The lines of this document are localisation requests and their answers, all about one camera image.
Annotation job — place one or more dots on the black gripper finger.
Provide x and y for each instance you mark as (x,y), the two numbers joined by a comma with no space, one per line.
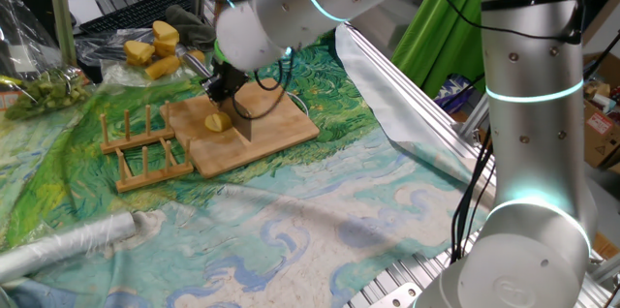
(214,91)
(238,93)

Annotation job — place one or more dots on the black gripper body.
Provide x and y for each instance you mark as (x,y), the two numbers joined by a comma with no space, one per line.
(228,77)

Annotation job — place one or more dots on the steel cleaver knife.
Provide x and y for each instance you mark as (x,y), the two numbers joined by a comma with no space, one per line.
(242,121)

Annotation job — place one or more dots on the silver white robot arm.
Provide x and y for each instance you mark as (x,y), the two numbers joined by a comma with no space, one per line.
(533,153)

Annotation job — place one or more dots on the cut potato slice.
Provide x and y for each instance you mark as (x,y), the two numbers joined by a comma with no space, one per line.
(224,121)

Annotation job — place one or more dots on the half potato with skin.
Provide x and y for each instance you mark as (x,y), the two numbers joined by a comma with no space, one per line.
(211,123)

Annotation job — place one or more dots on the yellow potato chunk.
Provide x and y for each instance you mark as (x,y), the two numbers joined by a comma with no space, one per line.
(164,49)
(162,67)
(165,31)
(197,55)
(138,51)

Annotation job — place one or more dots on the bamboo cutting board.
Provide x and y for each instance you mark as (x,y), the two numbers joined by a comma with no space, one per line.
(276,138)

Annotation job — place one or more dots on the grey green rag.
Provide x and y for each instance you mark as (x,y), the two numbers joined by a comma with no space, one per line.
(191,24)

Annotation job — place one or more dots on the wooden peg dish rack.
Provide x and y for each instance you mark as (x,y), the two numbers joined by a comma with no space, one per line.
(145,172)

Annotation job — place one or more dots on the black computer keyboard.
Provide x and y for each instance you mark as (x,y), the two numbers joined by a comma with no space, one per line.
(140,10)

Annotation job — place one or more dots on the painted landscape tablecloth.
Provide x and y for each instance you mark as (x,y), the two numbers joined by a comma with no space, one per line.
(315,230)

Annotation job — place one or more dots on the bag of chopped green vegetables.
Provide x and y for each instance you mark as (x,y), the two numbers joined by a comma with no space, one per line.
(43,95)

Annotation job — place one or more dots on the clear plastic wrap roll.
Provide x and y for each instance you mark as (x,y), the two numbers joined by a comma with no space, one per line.
(72,242)

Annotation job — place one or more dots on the blue patterned bag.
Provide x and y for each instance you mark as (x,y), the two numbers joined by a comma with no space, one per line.
(455,92)

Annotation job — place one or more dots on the open brown cardboard box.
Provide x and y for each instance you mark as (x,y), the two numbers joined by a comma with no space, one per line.
(600,138)

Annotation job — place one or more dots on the black tripod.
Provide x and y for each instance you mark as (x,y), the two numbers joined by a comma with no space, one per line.
(603,51)

